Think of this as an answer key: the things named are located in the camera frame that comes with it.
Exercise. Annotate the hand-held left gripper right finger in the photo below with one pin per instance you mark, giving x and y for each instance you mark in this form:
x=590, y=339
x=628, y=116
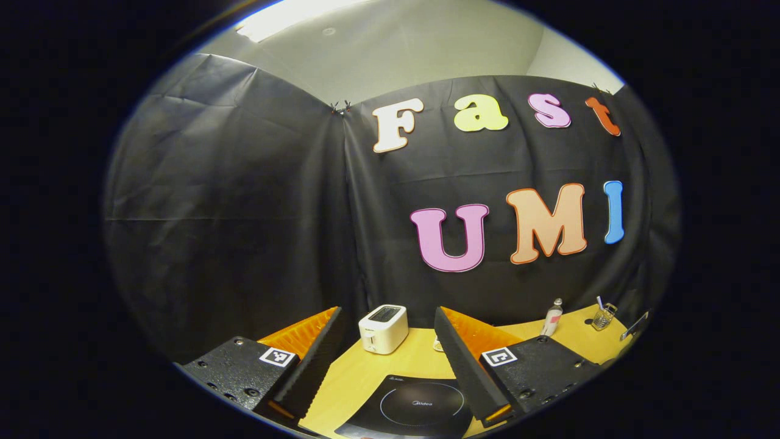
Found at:
x=463, y=372

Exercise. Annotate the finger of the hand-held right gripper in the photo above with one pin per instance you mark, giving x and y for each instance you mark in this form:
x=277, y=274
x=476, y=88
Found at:
x=635, y=325

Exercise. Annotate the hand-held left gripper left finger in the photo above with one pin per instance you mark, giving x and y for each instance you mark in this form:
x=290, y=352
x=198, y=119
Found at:
x=317, y=372

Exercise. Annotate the black induction cooktop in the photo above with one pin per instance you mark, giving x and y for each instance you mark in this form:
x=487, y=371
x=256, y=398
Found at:
x=420, y=408

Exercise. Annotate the clear glass holder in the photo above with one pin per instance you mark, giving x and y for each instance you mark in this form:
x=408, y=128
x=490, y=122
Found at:
x=603, y=318

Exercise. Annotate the white divided dish of beans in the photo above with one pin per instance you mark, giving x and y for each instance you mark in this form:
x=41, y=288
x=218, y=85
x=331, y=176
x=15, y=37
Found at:
x=437, y=346

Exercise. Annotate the white toaster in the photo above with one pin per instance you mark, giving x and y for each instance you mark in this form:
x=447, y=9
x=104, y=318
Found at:
x=384, y=332

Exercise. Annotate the clear bottle with pink label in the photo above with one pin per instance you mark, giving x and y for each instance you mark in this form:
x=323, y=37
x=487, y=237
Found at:
x=551, y=320

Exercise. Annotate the black cloth clip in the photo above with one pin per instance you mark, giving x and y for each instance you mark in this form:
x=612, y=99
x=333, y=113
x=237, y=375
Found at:
x=341, y=108
x=602, y=89

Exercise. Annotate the ceiling light panel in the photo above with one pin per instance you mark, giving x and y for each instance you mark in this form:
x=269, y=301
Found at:
x=292, y=15

